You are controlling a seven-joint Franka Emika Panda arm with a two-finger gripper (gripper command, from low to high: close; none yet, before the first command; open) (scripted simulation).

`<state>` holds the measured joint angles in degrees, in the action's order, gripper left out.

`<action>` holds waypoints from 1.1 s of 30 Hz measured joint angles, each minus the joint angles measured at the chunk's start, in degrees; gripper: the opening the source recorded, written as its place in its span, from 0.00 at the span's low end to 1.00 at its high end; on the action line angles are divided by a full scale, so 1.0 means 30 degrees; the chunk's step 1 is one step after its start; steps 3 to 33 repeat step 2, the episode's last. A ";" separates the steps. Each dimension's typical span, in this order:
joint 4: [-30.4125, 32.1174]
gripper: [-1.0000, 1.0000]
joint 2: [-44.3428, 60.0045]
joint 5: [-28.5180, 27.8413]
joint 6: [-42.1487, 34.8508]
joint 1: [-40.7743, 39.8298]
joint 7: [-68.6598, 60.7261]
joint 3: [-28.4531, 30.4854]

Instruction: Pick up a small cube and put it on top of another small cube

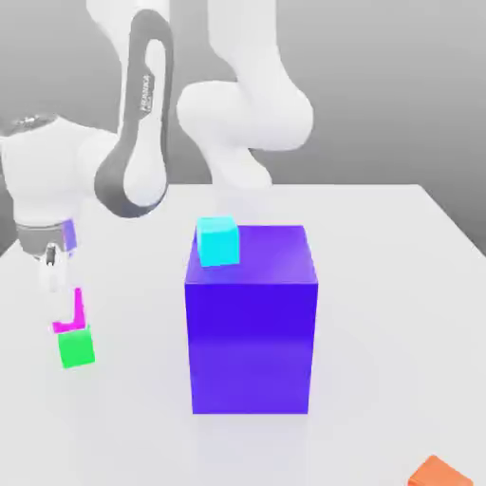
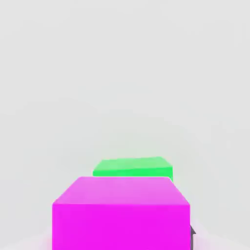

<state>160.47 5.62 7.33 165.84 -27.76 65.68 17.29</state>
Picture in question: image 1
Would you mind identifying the large purple box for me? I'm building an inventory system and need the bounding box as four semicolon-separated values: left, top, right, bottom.
184;224;319;416

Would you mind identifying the small cyan cube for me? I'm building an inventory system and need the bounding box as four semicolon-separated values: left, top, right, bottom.
196;215;241;268

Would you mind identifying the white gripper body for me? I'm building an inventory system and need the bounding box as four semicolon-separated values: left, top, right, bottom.
38;259;74;294

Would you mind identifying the small magenta cube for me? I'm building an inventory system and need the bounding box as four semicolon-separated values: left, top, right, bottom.
51;287;87;335

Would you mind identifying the small orange cube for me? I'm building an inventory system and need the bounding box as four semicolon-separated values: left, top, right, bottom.
407;454;476;486

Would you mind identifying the small green cube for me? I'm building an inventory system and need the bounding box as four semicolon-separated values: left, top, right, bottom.
57;325;97;370

